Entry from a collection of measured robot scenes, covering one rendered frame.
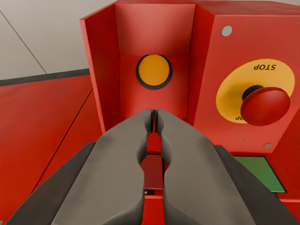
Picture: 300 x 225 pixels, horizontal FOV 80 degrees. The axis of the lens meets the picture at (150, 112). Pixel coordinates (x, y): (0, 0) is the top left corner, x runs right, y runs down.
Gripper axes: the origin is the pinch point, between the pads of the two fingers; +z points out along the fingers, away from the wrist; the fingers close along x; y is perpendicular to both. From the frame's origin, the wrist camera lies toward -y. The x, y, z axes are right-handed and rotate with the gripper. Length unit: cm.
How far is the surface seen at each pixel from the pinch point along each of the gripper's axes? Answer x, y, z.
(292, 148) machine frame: 29.8, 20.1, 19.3
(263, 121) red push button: 9.7, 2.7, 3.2
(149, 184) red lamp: -0.3, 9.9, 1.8
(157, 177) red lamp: 0.6, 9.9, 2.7
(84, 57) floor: -37, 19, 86
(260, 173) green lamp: 12.0, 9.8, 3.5
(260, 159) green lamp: 13.0, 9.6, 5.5
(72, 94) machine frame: -34, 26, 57
